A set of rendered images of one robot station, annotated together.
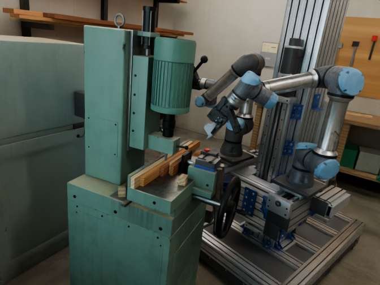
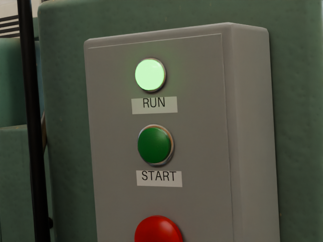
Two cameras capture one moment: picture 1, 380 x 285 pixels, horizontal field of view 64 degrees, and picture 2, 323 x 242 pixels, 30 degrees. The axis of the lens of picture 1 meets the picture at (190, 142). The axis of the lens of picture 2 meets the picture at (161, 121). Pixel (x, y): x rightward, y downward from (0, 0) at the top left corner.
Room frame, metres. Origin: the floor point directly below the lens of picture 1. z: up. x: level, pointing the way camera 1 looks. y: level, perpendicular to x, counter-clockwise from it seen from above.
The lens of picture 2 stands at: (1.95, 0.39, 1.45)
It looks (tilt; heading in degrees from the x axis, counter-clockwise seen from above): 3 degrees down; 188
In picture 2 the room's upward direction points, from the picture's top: 4 degrees counter-clockwise
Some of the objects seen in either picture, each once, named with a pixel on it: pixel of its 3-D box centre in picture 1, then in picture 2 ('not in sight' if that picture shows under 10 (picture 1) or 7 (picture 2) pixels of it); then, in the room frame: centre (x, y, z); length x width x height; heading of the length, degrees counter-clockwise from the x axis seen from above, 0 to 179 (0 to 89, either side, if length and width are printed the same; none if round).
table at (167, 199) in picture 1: (189, 177); not in sight; (1.35, -0.01, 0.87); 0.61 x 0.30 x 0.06; 158
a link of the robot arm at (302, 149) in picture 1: (306, 154); not in sight; (1.54, -0.63, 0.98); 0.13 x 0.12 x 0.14; 15
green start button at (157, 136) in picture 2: not in sight; (153, 145); (1.62, 0.34, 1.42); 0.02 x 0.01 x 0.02; 68
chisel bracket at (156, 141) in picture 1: (163, 143); not in sight; (1.35, 0.12, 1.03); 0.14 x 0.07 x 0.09; 68
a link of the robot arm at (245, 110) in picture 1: (247, 95); not in sight; (2.02, -0.35, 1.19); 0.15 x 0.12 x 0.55; 150
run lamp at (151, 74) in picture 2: not in sight; (149, 74); (1.62, 0.34, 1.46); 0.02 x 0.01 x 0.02; 68
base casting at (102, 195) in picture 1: (142, 189); not in sight; (1.39, 0.22, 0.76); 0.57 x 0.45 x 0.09; 68
